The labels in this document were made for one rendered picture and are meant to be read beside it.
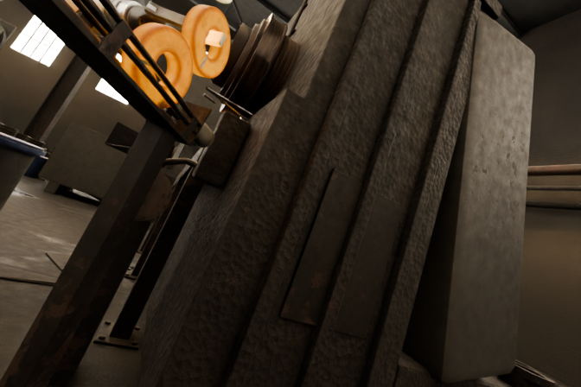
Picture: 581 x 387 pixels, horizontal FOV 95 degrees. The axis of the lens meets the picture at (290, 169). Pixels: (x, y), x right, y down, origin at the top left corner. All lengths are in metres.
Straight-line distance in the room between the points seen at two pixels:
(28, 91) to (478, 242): 12.08
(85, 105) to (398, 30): 11.16
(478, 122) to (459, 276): 0.60
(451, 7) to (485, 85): 0.34
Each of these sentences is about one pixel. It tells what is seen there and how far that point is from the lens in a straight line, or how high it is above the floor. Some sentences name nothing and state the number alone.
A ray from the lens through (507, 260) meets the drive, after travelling 1.48.
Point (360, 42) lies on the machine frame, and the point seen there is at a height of 1.11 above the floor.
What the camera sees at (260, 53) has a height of 1.07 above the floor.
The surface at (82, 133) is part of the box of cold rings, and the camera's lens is 3.57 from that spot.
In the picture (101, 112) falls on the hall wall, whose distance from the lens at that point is 11.57.
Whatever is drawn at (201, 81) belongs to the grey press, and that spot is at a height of 1.93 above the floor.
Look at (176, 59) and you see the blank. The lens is 0.62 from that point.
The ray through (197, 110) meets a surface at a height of 0.71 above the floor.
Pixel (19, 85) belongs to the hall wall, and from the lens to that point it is 12.29.
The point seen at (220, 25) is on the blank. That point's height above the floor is 0.89.
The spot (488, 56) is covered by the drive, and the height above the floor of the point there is 1.49.
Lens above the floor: 0.51
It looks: 13 degrees up
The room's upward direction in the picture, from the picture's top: 22 degrees clockwise
